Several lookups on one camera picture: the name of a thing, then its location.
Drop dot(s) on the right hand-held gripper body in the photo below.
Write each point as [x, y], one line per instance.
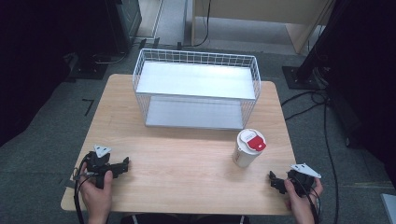
[303, 177]

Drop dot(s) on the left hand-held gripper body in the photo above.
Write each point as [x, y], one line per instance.
[100, 166]

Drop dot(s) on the white cup with red lid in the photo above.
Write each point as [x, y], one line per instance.
[247, 149]

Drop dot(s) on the person's right hand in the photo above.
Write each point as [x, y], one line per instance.
[300, 202]

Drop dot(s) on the person's left hand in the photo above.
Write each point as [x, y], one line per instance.
[96, 196]

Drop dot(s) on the white flat panel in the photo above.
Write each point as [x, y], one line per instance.
[389, 210]

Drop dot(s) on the black flat stand base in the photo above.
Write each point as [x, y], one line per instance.
[88, 67]

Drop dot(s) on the black metal stand with base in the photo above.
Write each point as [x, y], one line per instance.
[317, 53]

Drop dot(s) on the black cabinet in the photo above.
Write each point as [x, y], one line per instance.
[124, 25]

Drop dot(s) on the light wooden furniture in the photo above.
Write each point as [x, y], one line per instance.
[264, 12]

